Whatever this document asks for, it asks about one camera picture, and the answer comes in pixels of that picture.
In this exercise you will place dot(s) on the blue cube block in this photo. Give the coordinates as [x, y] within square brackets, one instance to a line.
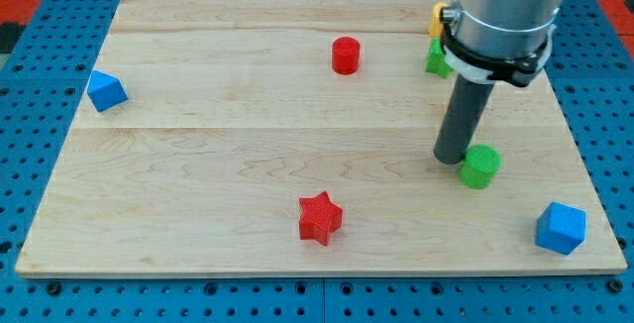
[560, 228]

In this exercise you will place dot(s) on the green star block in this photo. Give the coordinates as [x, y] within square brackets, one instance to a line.
[436, 60]

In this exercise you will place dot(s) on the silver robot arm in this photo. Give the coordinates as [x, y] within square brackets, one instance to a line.
[505, 11]

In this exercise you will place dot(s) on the wooden board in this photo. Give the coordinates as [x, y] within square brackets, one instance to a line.
[235, 113]

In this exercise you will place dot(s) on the red star block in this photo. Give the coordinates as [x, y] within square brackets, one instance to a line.
[319, 218]

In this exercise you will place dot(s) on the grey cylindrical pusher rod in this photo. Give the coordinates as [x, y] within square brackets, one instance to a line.
[463, 113]

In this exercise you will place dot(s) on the blue triangular prism block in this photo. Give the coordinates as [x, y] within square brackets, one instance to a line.
[105, 91]

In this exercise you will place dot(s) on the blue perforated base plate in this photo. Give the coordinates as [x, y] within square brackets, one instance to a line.
[41, 83]

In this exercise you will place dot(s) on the black and white mounting clamp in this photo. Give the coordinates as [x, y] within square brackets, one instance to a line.
[484, 70]

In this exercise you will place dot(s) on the green cylinder block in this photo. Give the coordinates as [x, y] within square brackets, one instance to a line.
[479, 167]

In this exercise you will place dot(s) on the red cylinder block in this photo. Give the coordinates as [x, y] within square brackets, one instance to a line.
[345, 55]

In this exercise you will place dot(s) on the yellow block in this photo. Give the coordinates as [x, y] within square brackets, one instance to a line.
[436, 27]

